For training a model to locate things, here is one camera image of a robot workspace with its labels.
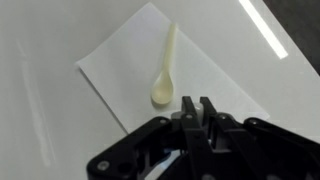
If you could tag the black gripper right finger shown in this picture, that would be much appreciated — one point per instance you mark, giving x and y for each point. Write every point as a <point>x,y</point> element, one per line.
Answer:
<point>266,150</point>

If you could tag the cream plastic spoon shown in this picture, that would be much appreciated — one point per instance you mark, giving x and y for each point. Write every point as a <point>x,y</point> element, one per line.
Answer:
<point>162,90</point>

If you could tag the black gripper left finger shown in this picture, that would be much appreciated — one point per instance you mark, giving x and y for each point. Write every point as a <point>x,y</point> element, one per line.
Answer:
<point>160,150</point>

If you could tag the white paper napkin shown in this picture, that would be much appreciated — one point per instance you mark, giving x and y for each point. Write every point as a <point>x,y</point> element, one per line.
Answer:
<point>126,66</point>

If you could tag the small white cup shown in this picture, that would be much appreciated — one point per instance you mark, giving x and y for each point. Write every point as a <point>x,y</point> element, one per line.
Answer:
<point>199,111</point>

